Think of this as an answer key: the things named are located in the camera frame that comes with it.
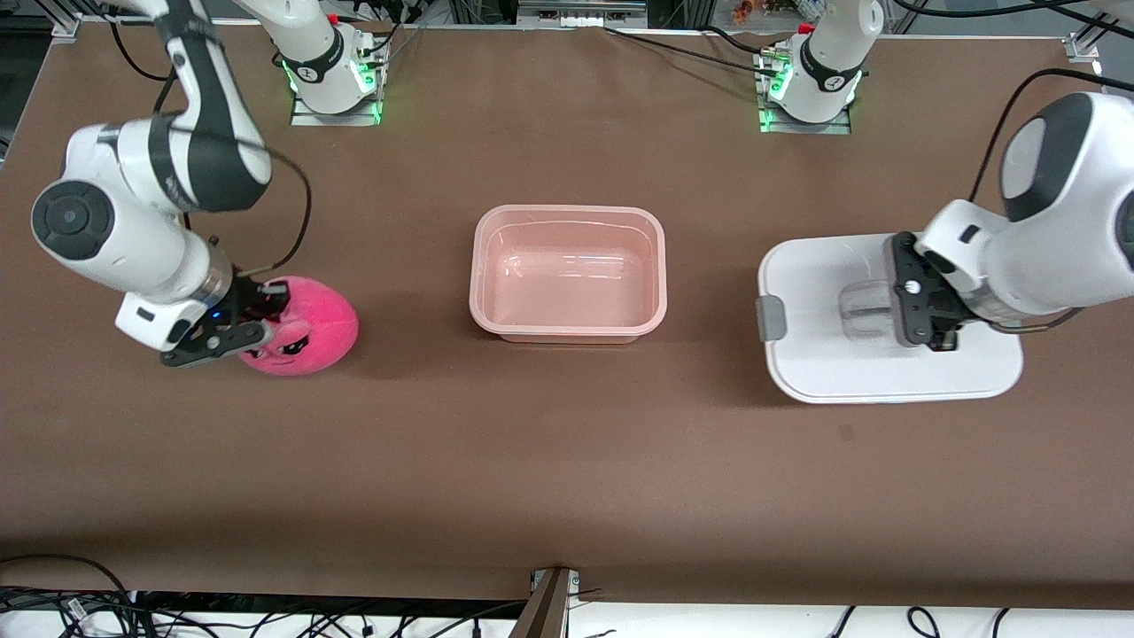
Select pink plush toy with sunglasses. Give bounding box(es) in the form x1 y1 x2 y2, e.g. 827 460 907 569
237 276 360 377

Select white box lid grey latches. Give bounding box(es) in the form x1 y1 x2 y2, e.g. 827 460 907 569
755 232 1025 405

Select pink plastic box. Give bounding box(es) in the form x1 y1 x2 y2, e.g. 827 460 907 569
469 205 668 346

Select grey metal connector box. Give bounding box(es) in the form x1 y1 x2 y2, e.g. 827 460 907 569
517 0 649 26

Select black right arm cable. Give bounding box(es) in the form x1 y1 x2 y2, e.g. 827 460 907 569
111 0 314 277

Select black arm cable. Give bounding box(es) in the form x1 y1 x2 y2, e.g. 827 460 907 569
968 66 1134 201
111 0 314 277

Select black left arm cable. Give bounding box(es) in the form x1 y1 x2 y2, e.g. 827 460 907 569
968 66 1134 201

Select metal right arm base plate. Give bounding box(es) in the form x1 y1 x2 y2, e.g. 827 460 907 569
290 35 391 128

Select black looped floor cable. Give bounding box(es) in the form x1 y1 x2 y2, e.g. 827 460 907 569
0 553 136 621

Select long black base cable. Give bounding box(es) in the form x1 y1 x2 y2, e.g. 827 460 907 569
602 25 789 81

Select aluminium profile post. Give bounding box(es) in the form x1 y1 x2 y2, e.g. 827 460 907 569
509 567 582 638

